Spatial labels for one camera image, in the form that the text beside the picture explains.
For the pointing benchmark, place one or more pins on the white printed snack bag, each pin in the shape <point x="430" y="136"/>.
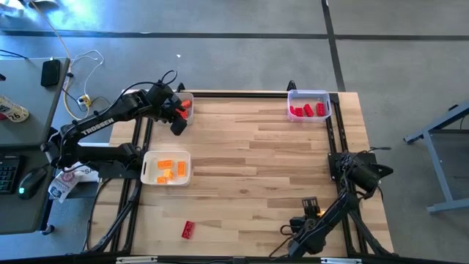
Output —
<point x="64" y="181"/>

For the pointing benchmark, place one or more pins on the small black clamp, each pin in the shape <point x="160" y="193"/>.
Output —
<point x="291" y="85"/>
<point x="180" y="87"/>

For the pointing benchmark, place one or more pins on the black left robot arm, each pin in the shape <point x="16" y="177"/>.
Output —
<point x="122" y="110"/>

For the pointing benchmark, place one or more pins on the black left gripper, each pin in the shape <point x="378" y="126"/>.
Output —
<point x="163" y="100"/>

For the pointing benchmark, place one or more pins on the silver aluminium profile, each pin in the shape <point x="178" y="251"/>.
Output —
<point x="340" y="260"/>
<point x="137" y="259"/>

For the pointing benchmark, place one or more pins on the black phone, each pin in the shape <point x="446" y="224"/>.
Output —
<point x="50" y="72"/>

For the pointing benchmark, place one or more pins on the white plastic bin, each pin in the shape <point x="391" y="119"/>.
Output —
<point x="181" y="96"/>
<point x="154" y="174"/>

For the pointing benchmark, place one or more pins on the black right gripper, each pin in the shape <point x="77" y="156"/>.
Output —
<point x="309" y="225"/>

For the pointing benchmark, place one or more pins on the grey metal desk frame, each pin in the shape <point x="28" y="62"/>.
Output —
<point x="448" y="206"/>

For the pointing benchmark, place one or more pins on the white number tag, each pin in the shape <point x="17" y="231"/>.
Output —
<point x="14" y="111"/>

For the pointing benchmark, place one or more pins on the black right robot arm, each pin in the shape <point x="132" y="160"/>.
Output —
<point x="335" y="212"/>

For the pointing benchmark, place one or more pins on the black keyboard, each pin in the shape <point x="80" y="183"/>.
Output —
<point x="8" y="174"/>

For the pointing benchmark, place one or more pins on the black aluminium table frame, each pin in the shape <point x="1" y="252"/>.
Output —
<point x="238" y="95"/>

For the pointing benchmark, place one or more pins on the dark grey desk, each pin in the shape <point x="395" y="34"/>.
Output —
<point x="22" y="216"/>

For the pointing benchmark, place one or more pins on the person's shoe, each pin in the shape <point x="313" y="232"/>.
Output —
<point x="40" y="3"/>

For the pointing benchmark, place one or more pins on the clear plastic bin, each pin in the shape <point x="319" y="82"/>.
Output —
<point x="311" y="97"/>

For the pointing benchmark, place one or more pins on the black computer mouse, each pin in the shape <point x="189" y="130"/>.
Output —
<point x="31" y="181"/>

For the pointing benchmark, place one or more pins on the yellow plug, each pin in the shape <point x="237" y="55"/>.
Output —
<point x="85" y="99"/>

